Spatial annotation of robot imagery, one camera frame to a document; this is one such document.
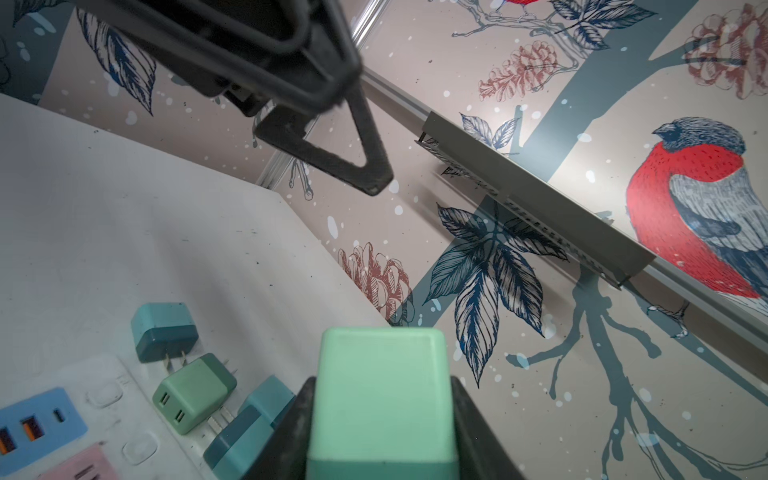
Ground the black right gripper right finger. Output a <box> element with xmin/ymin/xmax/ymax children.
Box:
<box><xmin>450</xmin><ymin>376</ymin><xmax>525</xmax><ymax>480</ymax></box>

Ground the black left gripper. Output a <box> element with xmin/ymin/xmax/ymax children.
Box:
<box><xmin>76</xmin><ymin>1</ymin><xmax>394</xmax><ymax>196</ymax></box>

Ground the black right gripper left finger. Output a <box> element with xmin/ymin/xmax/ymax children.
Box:
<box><xmin>243</xmin><ymin>377</ymin><xmax>316</xmax><ymax>480</ymax></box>

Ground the green charger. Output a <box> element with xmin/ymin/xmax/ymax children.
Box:
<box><xmin>306</xmin><ymin>327</ymin><xmax>460</xmax><ymax>479</ymax></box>

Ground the teal charger plug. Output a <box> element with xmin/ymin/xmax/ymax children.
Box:
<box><xmin>203</xmin><ymin>375</ymin><xmax>295</xmax><ymax>480</ymax></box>
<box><xmin>131</xmin><ymin>302</ymin><xmax>199</xmax><ymax>364</ymax></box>

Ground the green charger plug middle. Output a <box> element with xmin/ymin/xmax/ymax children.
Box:
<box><xmin>152</xmin><ymin>353</ymin><xmax>237</xmax><ymax>435</ymax></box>

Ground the white multicolour power strip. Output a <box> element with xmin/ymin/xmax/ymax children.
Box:
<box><xmin>1</xmin><ymin>355</ymin><xmax>202</xmax><ymax>479</ymax></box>

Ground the black wire basket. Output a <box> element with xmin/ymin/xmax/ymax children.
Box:
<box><xmin>421</xmin><ymin>112</ymin><xmax>655</xmax><ymax>288</ymax></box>

